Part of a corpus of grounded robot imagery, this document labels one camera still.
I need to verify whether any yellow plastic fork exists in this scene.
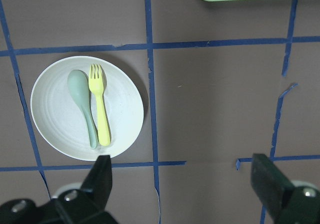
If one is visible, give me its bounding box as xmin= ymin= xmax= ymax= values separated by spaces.
xmin=88 ymin=64 xmax=111 ymax=146

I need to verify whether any white round plate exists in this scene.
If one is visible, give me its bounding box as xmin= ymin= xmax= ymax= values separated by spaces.
xmin=30 ymin=56 xmax=144 ymax=161

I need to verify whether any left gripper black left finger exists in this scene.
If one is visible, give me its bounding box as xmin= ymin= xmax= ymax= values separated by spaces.
xmin=80 ymin=155 xmax=112 ymax=210

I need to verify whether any pale green spoon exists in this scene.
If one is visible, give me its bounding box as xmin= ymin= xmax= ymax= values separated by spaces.
xmin=67 ymin=70 xmax=98 ymax=149

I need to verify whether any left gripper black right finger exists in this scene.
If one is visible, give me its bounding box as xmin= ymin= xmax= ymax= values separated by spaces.
xmin=250 ymin=154 xmax=295 ymax=213

